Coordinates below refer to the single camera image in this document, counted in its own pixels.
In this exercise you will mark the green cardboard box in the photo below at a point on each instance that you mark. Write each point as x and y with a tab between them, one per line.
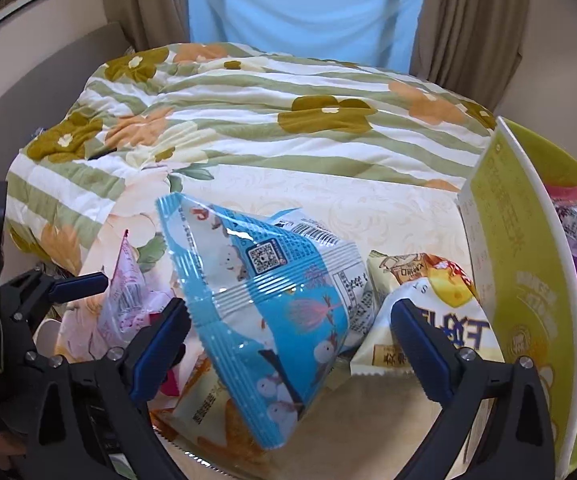
513	240

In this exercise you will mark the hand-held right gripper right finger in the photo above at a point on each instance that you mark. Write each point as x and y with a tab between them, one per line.
421	345

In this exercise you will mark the beige curtain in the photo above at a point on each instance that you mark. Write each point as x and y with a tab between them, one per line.
143	5
468	25

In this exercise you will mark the white yellow snack packet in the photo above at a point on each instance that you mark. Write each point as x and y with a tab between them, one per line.
473	330

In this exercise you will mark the white low table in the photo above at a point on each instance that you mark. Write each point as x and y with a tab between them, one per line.
348	210

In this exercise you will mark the cream yellow snack packet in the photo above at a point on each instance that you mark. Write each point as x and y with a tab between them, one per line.
418	272

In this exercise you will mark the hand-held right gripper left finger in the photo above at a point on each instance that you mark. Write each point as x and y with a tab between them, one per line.
161	345

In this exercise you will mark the white paper cup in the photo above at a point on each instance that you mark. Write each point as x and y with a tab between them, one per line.
48	337

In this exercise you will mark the grey bed headboard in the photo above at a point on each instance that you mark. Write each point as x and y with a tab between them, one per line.
33	95

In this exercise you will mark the blue snack packet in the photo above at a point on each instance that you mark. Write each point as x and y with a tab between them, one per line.
268	310

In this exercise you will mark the pale pink clear packet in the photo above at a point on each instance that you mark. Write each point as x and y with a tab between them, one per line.
128	290

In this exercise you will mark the pink snack packet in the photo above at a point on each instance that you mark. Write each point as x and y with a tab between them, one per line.
565	192

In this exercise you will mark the orange chips packet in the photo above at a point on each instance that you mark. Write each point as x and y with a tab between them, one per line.
203	400

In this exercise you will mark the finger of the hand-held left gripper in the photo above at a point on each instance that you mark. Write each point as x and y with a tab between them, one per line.
81	286

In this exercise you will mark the blue window cloth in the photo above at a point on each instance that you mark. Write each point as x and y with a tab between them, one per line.
303	10

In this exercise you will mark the floral striped blanket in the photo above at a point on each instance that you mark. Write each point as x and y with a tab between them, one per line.
248	125

